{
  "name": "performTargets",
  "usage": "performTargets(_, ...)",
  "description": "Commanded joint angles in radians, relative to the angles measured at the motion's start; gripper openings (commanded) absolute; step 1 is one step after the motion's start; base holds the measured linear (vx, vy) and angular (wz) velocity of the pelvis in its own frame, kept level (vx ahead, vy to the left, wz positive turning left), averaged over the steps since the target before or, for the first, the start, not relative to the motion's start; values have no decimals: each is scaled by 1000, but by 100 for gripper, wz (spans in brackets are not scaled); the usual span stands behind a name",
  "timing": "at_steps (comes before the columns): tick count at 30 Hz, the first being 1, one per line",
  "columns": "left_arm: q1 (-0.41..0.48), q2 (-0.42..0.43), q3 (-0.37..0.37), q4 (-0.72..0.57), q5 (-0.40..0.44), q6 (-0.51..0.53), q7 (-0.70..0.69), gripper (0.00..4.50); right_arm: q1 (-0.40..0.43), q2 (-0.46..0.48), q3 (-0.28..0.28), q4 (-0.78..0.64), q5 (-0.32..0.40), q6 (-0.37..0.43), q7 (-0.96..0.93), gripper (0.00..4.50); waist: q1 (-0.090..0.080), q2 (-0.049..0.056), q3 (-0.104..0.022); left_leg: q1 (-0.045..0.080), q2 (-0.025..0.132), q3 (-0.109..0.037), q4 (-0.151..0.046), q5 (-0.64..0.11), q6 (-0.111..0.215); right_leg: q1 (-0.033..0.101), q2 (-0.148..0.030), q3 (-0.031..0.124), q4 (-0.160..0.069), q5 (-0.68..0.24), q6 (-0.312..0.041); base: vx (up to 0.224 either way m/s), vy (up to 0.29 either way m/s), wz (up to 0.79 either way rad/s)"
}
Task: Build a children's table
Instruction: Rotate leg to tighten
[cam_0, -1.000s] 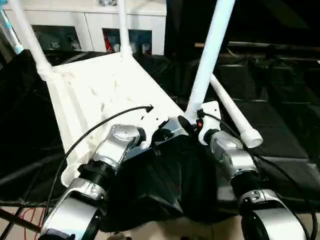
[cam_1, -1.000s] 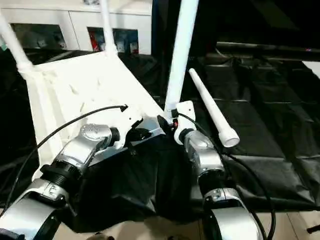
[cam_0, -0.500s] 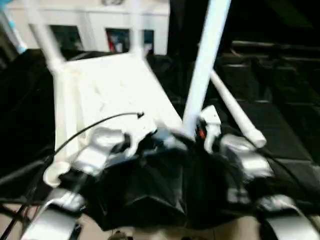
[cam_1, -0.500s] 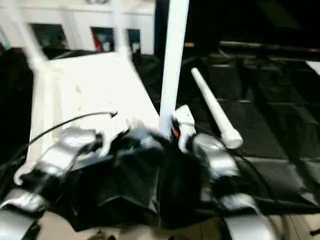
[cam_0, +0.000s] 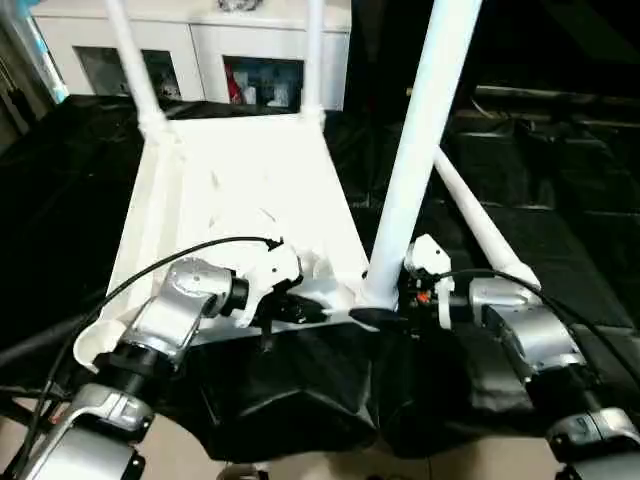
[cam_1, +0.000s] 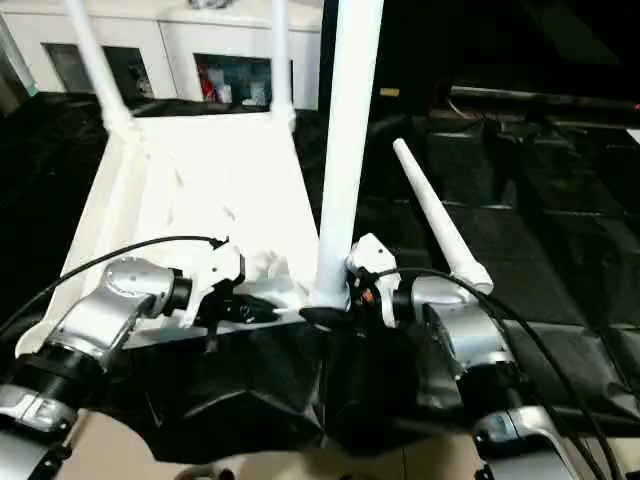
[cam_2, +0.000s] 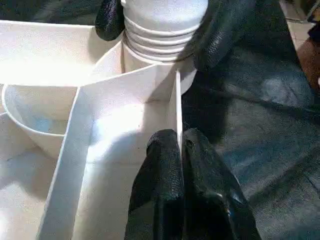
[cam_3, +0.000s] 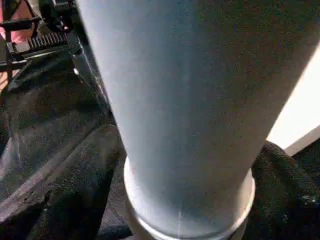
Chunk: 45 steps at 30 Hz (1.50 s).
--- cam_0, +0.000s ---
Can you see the grey curtain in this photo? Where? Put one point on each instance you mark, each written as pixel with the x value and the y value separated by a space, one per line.
pixel 10 60

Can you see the white plastic table leg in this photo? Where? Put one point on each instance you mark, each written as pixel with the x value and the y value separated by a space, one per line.
pixel 425 130
pixel 314 55
pixel 135 60
pixel 480 215

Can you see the white glass-door cabinet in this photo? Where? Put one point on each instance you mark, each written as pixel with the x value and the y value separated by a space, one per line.
pixel 200 40

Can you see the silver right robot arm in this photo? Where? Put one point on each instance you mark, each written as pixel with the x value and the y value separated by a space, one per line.
pixel 530 330

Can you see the large black screen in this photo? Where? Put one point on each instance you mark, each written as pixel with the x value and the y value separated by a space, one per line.
pixel 550 40

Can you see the white plastic table top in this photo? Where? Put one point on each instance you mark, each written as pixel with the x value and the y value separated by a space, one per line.
pixel 240 180

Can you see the silver metal bar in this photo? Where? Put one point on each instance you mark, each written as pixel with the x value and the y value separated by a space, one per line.
pixel 560 95

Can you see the black plastic mat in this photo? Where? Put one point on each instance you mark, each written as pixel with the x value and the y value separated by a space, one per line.
pixel 570 200

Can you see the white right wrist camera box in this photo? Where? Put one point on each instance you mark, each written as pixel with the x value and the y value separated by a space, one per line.
pixel 428 265

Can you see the dark crumpled bundle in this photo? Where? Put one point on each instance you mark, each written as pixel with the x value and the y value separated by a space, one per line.
pixel 240 4

